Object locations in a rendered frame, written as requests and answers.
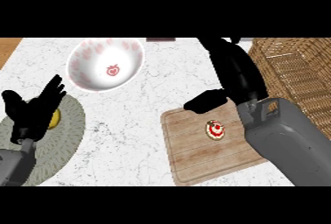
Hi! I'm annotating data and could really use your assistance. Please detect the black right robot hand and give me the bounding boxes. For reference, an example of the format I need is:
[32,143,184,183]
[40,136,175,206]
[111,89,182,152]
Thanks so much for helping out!
[182,37,271,115]

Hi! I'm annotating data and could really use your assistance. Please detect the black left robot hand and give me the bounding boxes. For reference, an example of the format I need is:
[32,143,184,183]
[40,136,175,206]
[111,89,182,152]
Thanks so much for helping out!
[0,73,68,145]

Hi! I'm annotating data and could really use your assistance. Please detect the brown wicker basket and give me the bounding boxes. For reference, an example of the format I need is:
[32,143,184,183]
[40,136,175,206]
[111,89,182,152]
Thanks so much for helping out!
[247,38,331,141]

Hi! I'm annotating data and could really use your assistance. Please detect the wooden cutting board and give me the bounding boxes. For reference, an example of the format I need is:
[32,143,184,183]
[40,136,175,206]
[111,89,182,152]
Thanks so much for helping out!
[160,100,269,186]

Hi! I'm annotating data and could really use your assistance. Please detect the yellow fruit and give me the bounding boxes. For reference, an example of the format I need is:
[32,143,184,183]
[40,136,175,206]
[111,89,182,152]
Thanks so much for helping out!
[46,108,63,130]

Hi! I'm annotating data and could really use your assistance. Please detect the round grey-green placemat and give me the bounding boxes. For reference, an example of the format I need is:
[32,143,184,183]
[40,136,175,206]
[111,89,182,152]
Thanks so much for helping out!
[0,94,88,187]

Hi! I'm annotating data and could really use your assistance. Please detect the dark flat object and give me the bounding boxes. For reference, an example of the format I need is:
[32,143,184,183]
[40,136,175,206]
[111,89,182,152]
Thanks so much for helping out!
[145,38,178,43]

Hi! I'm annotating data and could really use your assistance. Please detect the brown wooden surface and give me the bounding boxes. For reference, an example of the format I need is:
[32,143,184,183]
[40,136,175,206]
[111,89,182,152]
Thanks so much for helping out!
[0,38,24,71]

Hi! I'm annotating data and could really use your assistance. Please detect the white bowl with red prints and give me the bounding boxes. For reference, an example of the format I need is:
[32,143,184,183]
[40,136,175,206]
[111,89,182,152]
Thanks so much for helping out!
[67,38,145,94]

